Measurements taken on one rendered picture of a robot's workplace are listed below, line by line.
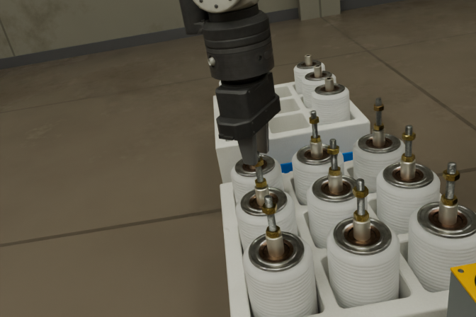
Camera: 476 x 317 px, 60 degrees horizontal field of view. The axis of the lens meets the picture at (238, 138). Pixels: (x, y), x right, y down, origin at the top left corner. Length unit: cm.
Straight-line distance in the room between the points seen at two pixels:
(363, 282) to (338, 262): 4
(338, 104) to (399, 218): 43
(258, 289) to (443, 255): 24
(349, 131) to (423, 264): 50
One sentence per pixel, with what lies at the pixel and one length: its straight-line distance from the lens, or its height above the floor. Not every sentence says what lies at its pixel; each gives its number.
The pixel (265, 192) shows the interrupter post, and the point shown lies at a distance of 65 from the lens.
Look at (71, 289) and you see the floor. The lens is 104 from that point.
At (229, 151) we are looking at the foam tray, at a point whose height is 17.
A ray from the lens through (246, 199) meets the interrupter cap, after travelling 68.
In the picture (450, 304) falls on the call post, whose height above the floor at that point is 27.
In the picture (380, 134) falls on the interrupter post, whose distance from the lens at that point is 79.
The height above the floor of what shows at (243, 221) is 24.
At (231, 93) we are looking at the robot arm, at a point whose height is 46.
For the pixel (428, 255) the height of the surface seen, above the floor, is 22.
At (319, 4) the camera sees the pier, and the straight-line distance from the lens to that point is 327.
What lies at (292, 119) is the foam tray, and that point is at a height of 16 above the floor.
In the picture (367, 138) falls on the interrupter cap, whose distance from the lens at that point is 82.
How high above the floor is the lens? 64
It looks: 26 degrees down
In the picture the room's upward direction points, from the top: 10 degrees counter-clockwise
